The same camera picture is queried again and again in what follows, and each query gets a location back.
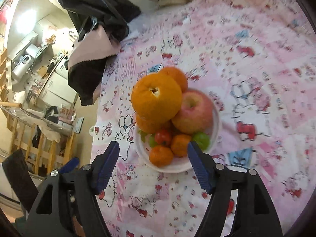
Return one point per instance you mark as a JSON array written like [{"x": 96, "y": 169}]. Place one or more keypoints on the red cherry tomato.
[{"x": 163, "y": 137}]

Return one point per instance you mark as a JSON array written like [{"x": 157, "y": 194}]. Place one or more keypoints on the red apple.
[{"x": 196, "y": 113}]

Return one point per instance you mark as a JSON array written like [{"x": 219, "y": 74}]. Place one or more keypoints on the black and pink cloth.
[{"x": 101, "y": 26}]

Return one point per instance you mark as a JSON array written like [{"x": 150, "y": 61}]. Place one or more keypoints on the large orange with stem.
[{"x": 177, "y": 75}]

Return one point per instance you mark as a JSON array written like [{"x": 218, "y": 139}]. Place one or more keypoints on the small mandarin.
[
  {"x": 161, "y": 156},
  {"x": 179, "y": 145}
]

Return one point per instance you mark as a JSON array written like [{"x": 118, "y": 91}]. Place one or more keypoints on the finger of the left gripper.
[{"x": 70, "y": 165}]

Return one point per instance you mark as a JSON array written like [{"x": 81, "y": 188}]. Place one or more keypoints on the wooden rack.
[{"x": 45, "y": 146}]

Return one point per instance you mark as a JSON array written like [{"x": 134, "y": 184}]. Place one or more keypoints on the green lime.
[
  {"x": 151, "y": 141},
  {"x": 202, "y": 139}
]

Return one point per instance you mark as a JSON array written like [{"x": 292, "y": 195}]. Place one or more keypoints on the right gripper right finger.
[{"x": 242, "y": 193}]

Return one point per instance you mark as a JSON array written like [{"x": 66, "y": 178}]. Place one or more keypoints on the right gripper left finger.
[{"x": 64, "y": 197}]

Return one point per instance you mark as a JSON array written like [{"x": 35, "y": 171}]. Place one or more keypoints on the pink cartoon print tablecloth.
[{"x": 256, "y": 60}]

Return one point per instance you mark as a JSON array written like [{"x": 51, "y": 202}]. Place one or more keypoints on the white kitchen cabinet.
[{"x": 57, "y": 92}]

